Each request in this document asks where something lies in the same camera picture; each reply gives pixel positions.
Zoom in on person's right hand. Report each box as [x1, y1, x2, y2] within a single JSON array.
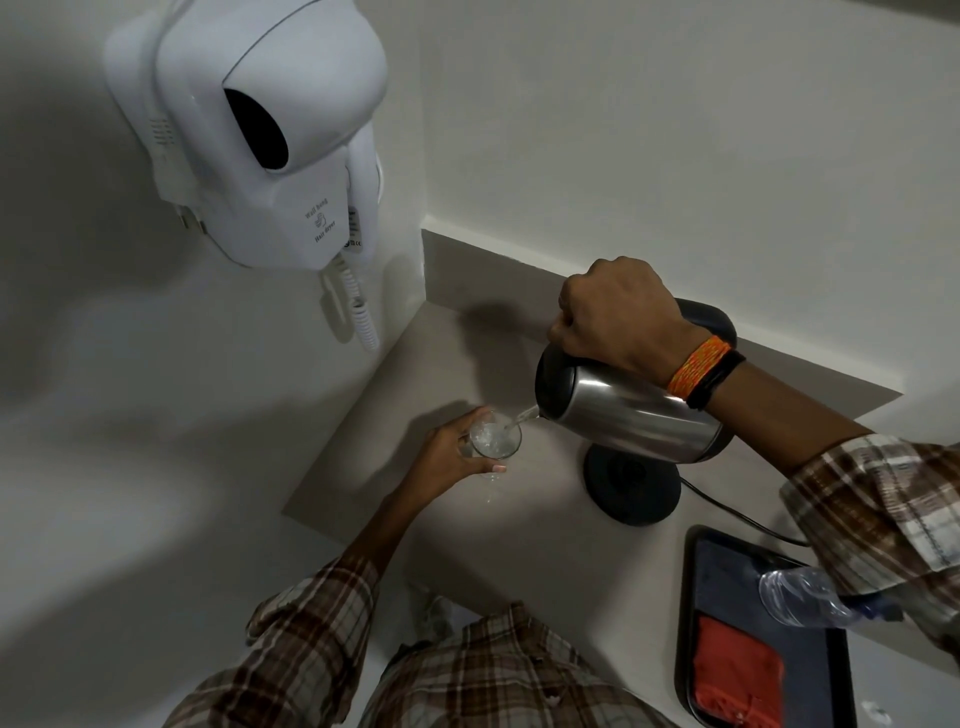
[[546, 257, 708, 389]]

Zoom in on person's left hand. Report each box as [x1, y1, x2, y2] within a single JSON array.
[[403, 407, 510, 513]]

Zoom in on clear drinking glass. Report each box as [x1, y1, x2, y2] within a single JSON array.
[[457, 408, 524, 485]]

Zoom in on stainless steel electric kettle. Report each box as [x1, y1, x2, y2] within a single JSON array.
[[534, 297, 740, 465]]

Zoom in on person's left forearm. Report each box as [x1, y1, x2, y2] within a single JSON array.
[[161, 483, 450, 728]]

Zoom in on person's right forearm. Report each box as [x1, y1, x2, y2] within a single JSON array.
[[667, 352, 960, 661]]

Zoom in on black kettle base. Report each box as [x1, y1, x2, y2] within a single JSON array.
[[583, 442, 684, 527]]

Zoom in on black wristband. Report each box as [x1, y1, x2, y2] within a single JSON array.
[[686, 348, 747, 412]]

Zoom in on plaid shirt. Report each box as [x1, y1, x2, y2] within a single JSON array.
[[360, 600, 676, 728]]

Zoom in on red packet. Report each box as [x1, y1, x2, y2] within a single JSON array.
[[691, 613, 786, 728]]

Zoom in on clear plastic bottle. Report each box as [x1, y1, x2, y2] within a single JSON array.
[[757, 566, 901, 630]]

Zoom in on white hair dryer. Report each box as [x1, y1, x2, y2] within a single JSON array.
[[153, 0, 389, 260]]

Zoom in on black serving tray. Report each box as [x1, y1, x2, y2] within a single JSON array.
[[675, 525, 856, 728]]

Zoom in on orange thread bracelet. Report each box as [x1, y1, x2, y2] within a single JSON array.
[[666, 335, 732, 399]]

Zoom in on white coiled cord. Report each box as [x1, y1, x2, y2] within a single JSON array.
[[321, 251, 382, 354]]

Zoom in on black power cable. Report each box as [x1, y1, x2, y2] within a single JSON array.
[[678, 480, 811, 547]]

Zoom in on white wall dryer holder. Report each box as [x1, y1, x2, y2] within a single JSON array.
[[103, 11, 354, 271]]

